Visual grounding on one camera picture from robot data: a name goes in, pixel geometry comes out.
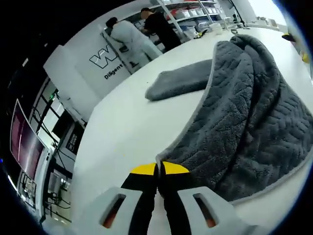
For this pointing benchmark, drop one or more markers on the grey plush towel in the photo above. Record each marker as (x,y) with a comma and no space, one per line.
(244,110)

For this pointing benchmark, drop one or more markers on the black stand pole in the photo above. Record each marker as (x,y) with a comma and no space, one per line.
(238,12)

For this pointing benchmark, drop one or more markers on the white plastic bin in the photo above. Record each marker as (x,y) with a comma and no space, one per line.
(215,28)

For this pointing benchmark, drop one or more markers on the unused yellow-tipped gripper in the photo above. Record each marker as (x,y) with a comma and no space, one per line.
(200,33)

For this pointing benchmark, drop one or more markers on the black printed sign board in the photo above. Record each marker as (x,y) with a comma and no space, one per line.
(74,138)

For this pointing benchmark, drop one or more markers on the row of white storage boxes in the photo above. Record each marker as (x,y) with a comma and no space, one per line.
(195,12)

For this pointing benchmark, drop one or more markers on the grey metal shelving rack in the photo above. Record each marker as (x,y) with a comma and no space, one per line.
(181,14)

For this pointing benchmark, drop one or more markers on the white-framed monitor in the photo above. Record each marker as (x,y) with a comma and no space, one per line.
(24,137)

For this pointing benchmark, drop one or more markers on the green exit sign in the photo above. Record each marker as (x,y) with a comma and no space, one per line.
(52,97)

